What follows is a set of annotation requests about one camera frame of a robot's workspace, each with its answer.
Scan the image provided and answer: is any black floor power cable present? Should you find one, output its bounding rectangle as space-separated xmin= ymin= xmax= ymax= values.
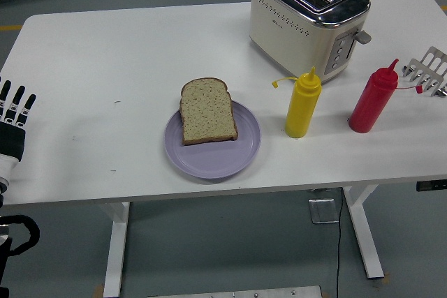
xmin=334 ymin=188 xmax=346 ymax=298

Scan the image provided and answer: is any white table leg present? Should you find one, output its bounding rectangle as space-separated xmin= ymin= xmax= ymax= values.
xmin=342 ymin=184 xmax=386 ymax=280
xmin=103 ymin=202 xmax=131 ymax=298

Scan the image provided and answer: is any silver metal toast rack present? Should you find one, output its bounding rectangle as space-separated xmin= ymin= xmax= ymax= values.
xmin=400 ymin=45 xmax=447 ymax=98

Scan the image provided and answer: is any cream and chrome toaster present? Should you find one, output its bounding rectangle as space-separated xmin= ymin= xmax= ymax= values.
xmin=249 ymin=0 xmax=372 ymax=85

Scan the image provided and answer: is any black table control panel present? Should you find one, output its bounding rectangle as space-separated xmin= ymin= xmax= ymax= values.
xmin=415 ymin=179 xmax=447 ymax=193

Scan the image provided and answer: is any purple round plate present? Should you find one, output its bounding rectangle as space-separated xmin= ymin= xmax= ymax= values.
xmin=163 ymin=98 xmax=262 ymax=180

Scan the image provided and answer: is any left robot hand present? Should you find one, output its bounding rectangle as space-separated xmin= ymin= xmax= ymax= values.
xmin=0 ymin=77 xmax=38 ymax=187

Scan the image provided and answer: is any brown bread slice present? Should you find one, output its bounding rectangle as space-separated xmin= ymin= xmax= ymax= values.
xmin=179 ymin=77 xmax=240 ymax=147

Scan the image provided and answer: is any yellow squeeze bottle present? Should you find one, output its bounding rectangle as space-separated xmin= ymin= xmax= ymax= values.
xmin=271 ymin=66 xmax=322 ymax=139

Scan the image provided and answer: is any red squeeze bottle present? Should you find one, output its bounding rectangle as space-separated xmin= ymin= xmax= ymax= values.
xmin=347 ymin=58 xmax=425 ymax=134

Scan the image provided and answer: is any silver floor socket plate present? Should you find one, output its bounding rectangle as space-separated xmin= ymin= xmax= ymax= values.
xmin=307 ymin=197 xmax=340 ymax=225

